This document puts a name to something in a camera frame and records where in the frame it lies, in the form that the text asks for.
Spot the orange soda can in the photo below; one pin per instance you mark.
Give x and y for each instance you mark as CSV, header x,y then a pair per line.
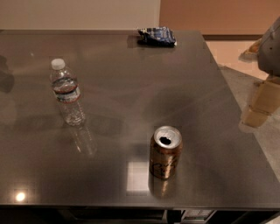
x,y
166,145

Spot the clear plastic water bottle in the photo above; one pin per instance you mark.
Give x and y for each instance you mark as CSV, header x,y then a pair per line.
x,y
65,86

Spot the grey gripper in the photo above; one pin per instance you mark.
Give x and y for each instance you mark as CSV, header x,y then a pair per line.
x,y
270,53

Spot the blue chip bag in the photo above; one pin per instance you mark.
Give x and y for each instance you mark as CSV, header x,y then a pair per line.
x,y
157,36

